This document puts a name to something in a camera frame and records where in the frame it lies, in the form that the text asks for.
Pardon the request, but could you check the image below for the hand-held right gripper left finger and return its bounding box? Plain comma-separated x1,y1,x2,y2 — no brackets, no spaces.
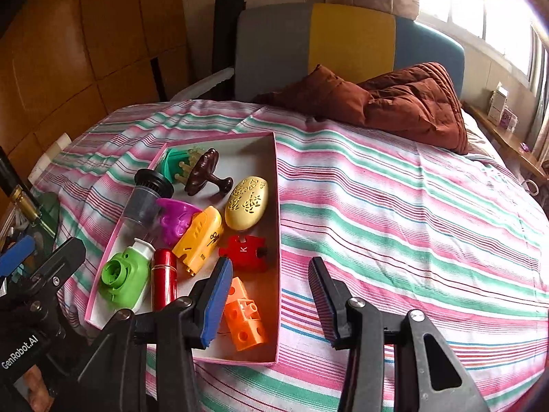
77,256,234,412

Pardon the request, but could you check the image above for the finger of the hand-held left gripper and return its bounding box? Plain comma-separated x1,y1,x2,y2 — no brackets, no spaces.
0,237,87,310
0,234,36,279

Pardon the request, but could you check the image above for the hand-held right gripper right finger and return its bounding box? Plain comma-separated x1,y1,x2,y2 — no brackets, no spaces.
308,256,490,412

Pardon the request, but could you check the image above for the orange cube block toy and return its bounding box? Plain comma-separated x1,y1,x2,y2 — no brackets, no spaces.
221,277,269,351

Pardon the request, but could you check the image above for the red puzzle piece toy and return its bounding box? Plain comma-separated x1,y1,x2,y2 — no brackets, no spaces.
219,234,269,272

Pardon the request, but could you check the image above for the red metallic cylinder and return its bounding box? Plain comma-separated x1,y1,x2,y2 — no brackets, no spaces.
151,248,178,312

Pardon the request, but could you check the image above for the green and white camera toy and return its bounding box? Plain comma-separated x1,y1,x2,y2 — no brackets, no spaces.
98,238,155,314

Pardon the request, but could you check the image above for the yellow plastic toy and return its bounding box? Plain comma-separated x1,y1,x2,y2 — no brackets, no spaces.
172,206,224,276

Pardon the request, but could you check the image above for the purple plastic toy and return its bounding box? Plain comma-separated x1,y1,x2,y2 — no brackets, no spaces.
156,197,203,245

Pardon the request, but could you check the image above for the pale yellow egg-shaped case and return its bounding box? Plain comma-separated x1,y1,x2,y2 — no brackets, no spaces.
224,176,269,231

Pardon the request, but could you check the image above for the brown scalp massager brush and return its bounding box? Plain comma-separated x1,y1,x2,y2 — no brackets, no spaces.
178,147,234,200

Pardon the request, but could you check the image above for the pink shallow cardboard box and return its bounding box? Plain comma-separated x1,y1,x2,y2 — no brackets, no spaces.
84,132,282,366

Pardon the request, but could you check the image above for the person's left hand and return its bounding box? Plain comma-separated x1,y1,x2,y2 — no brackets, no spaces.
22,367,55,412

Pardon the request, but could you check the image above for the gold bottle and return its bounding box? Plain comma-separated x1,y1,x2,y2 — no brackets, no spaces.
0,146,44,226

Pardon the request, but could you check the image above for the green glass table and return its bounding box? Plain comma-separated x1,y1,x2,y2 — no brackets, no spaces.
0,191,61,258

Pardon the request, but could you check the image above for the clear jar with black lid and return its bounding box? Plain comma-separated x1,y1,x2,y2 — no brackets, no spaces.
121,168,175,241

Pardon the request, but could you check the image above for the stack of paper cups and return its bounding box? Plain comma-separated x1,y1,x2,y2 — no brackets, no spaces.
28,132,73,183

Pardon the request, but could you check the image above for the striped bed sheet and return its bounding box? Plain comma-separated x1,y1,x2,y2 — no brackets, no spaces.
32,100,549,412

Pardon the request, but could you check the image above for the green plastic block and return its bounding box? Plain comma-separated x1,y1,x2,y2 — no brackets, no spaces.
155,147,202,184

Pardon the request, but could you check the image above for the brown quilt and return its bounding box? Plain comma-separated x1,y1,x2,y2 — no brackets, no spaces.
253,62,472,155

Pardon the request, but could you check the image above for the wooden wardrobe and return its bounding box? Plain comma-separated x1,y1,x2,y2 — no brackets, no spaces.
0,0,191,190

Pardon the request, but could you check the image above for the pale pillow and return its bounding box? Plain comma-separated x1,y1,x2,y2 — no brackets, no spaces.
461,109,487,157

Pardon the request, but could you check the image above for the wooden side table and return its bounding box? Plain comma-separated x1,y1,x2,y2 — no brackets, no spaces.
463,101,547,181

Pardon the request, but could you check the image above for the grey yellow blue headboard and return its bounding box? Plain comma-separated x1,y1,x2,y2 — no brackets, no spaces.
234,3,466,101

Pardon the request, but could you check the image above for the white carton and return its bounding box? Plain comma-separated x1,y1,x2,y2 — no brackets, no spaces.
487,82,509,124

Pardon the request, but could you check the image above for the pale striped curtain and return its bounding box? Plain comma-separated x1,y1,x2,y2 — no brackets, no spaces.
529,30,549,155

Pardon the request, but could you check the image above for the window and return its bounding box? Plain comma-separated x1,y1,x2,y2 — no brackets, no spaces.
418,0,549,91

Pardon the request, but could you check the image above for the white plastic bed rail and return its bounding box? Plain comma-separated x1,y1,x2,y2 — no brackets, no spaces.
169,67,236,101

